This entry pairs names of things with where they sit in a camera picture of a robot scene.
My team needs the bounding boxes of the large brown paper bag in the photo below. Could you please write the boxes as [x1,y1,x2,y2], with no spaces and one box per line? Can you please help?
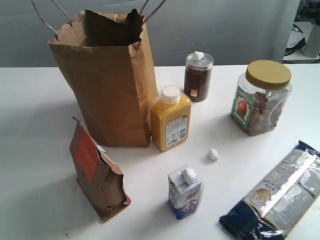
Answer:
[48,9,158,147]

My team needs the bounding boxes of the yellow millet plastic bottle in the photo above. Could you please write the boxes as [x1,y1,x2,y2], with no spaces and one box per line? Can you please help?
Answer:
[150,85,192,152]

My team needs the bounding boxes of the small brown pouch red label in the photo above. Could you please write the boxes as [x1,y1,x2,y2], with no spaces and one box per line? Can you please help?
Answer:
[69,119,131,222]

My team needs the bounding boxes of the dark blue noodle package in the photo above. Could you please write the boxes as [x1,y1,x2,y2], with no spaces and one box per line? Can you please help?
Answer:
[219,141,320,240]

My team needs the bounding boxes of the nut jar yellow lid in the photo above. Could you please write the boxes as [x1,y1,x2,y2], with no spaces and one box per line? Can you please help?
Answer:
[230,60,292,136]

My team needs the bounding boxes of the dark seed clear canister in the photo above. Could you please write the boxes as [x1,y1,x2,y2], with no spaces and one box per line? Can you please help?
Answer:
[183,51,214,102]

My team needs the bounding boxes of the white stand in background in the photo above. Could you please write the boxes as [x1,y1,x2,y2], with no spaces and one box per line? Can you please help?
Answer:
[282,15,320,64]

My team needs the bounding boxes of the small white blue milk carton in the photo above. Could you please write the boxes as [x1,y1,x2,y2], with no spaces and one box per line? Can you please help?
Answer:
[168,164,204,220]

